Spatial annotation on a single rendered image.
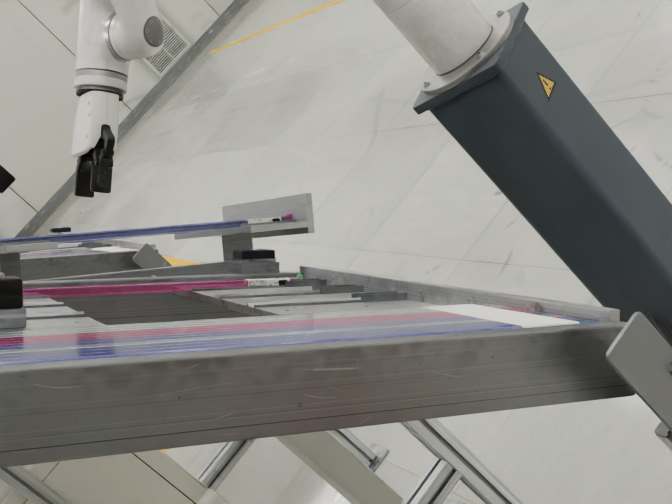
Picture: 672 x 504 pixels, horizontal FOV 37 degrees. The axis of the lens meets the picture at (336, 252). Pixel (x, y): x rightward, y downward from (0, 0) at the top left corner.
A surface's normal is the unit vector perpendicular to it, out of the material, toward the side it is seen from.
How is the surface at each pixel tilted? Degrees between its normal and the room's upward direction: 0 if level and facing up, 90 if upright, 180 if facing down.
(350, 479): 90
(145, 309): 90
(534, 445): 0
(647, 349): 90
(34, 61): 90
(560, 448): 0
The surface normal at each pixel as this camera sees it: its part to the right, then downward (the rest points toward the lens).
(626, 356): 0.44, 0.04
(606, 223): -0.36, 0.69
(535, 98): 0.66, -0.29
